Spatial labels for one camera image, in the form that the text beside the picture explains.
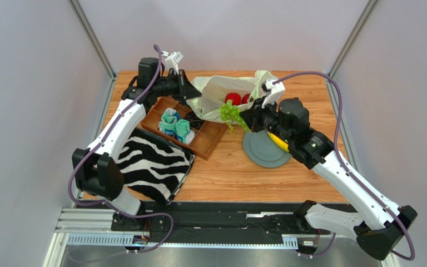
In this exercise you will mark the zebra striped cloth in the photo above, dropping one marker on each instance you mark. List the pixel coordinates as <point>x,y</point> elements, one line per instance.
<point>154,166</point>

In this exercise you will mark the green grape bunch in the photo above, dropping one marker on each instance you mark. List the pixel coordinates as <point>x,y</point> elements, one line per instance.
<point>230,115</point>

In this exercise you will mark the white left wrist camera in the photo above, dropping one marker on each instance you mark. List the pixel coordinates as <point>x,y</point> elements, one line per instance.
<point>171,61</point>

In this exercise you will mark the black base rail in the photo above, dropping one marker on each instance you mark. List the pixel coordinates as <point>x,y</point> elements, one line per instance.
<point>235,223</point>

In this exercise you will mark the pale green plastic bag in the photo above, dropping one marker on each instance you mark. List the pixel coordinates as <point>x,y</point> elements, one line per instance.
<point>214,90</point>

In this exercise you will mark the yellow banana bunch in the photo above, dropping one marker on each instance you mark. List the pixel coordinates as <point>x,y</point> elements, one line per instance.
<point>279,142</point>

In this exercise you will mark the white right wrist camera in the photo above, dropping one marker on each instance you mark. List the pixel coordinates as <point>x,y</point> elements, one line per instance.
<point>273,90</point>

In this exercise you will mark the black rolled sock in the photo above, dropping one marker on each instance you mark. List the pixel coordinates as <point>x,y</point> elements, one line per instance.
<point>195,122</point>

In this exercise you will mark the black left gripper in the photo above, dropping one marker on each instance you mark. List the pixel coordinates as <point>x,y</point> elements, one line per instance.
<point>185,90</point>

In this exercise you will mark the grey blue plate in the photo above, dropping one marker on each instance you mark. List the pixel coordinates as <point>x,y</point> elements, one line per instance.
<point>260,149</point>

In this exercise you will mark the red apple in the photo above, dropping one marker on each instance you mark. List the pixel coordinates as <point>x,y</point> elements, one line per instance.
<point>234,98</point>
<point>245,99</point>

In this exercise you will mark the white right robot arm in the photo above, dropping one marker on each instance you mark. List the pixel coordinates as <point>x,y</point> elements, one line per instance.
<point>377,224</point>

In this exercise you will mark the aluminium frame rail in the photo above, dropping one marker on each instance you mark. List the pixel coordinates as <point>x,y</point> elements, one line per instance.
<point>83,237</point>

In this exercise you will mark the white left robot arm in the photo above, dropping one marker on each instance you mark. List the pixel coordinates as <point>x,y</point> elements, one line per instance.
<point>95,167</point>

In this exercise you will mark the wooden compartment tray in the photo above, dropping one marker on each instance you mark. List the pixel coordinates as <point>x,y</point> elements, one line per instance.
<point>207,134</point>

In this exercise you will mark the red apple front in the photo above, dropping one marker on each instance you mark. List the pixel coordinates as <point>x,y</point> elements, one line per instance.
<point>245,99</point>

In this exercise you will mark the teal white sock pair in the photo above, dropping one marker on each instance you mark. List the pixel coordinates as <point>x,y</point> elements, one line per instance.
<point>171,124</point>

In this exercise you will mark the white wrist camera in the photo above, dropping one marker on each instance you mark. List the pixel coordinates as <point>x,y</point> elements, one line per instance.
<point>171,61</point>
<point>273,90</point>

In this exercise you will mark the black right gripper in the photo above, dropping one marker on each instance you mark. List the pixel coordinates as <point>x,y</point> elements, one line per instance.
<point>257,118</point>

